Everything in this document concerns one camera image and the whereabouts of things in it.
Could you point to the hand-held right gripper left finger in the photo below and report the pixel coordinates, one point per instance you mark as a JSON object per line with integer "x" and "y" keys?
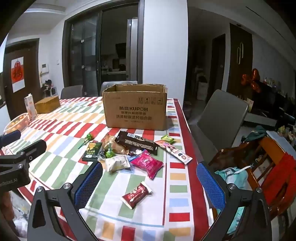
{"x": 89, "y": 185}

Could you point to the grey chair with curved back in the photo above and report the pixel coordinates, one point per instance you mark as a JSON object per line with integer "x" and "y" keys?
{"x": 219, "y": 120}

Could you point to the white and orange carton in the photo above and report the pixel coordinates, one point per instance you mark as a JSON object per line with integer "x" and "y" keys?
{"x": 30, "y": 106}

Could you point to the wide grey dining chair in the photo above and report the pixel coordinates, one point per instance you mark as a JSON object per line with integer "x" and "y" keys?
{"x": 108, "y": 85}

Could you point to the white bag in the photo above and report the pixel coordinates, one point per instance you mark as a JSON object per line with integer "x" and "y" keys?
{"x": 202, "y": 90}

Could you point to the plush toy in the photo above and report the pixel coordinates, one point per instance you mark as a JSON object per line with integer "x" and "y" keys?
{"x": 48, "y": 84}

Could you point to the red and white snack packet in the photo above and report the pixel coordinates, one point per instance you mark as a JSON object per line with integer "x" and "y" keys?
{"x": 135, "y": 195}

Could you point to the magenta snack packet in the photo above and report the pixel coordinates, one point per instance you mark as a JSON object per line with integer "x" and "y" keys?
{"x": 146, "y": 163}

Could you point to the dark wooden door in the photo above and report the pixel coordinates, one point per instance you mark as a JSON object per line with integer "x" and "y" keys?
{"x": 31, "y": 69}

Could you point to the white wall intercom panel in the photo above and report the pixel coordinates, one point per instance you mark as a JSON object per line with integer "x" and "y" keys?
{"x": 45, "y": 68}

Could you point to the orange wooden chair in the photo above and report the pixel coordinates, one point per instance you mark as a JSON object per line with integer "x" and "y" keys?
{"x": 263, "y": 166}

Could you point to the teal cloth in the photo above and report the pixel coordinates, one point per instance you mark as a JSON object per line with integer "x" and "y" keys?
{"x": 233, "y": 177}

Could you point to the person's left forearm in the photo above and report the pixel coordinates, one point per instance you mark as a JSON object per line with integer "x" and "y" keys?
{"x": 5, "y": 206}

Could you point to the brown cardboard box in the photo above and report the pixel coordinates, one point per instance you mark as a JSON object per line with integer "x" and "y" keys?
{"x": 134, "y": 111}

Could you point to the dark green snack packet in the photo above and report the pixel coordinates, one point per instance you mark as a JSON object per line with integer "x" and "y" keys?
{"x": 91, "y": 151}

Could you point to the brown crinkled snack packet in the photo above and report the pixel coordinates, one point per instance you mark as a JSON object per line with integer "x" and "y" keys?
{"x": 109, "y": 141}

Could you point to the green candy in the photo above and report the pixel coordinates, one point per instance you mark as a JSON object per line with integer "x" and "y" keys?
{"x": 109, "y": 153}

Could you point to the green lollipop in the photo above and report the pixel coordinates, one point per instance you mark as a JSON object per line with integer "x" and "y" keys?
{"x": 88, "y": 137}

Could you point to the colourful checkered tablecloth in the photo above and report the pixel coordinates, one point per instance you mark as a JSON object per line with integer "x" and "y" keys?
{"x": 69, "y": 139}

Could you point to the white fruit basket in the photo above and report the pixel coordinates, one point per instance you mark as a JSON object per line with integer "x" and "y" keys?
{"x": 16, "y": 124}

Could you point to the small grey dining chair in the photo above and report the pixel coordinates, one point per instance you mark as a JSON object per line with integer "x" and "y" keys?
{"x": 71, "y": 92}

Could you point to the dark chocolate bar packet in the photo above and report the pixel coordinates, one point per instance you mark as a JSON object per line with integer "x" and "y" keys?
{"x": 136, "y": 141}

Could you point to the small light green packet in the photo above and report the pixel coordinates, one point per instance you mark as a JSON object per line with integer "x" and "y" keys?
{"x": 167, "y": 139}

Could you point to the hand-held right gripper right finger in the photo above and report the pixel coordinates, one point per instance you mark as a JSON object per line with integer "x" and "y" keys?
{"x": 210, "y": 185}

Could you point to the red and white door poster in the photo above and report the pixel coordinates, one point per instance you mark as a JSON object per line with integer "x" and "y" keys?
{"x": 17, "y": 75}

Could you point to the glass sliding door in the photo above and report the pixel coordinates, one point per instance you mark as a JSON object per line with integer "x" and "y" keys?
{"x": 84, "y": 55}

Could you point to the silver refrigerator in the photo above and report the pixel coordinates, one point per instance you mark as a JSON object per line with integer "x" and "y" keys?
{"x": 131, "y": 48}

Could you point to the red cloth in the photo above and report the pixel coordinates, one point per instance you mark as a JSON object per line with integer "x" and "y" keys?
{"x": 282, "y": 176}

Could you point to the woven wicker box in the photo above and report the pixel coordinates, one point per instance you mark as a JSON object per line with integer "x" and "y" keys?
{"x": 47, "y": 104}

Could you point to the dark green cloth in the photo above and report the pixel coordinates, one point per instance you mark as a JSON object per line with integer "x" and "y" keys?
{"x": 254, "y": 134}

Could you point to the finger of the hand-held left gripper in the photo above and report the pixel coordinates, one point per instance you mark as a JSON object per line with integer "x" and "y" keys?
{"x": 32, "y": 150}
{"x": 10, "y": 136}

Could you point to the long pink snack packet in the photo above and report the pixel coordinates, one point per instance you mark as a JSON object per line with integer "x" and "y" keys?
{"x": 173, "y": 150}

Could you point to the red foil balloon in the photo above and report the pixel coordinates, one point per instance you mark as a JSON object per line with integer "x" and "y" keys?
{"x": 251, "y": 78}

